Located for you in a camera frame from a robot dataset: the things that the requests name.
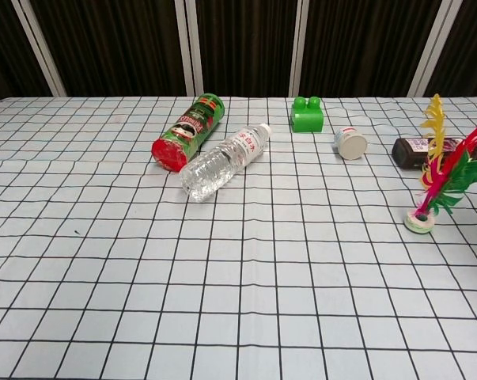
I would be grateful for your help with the colourful feather shuttlecock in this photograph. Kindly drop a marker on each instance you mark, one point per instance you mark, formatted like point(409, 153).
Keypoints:
point(440, 174)

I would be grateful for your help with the small white jar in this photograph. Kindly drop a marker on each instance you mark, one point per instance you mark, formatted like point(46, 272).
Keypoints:
point(350, 143)

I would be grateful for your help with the green toy building block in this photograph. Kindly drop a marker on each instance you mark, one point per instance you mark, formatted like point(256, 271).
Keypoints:
point(307, 118)

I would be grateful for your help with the green Pringles can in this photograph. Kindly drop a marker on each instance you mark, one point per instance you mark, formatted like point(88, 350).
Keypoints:
point(190, 130)

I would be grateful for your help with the white checkered tablecloth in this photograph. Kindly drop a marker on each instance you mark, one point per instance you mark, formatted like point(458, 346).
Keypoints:
point(143, 277)

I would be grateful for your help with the dark brown juice bottle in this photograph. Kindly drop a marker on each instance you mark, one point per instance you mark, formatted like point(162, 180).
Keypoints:
point(410, 154)

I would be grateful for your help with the clear plastic water bottle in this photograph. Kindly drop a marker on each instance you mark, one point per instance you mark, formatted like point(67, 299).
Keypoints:
point(226, 156)

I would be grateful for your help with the white partition frame post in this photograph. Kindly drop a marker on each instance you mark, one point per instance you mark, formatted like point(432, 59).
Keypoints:
point(430, 47)
point(40, 47)
point(299, 47)
point(188, 47)

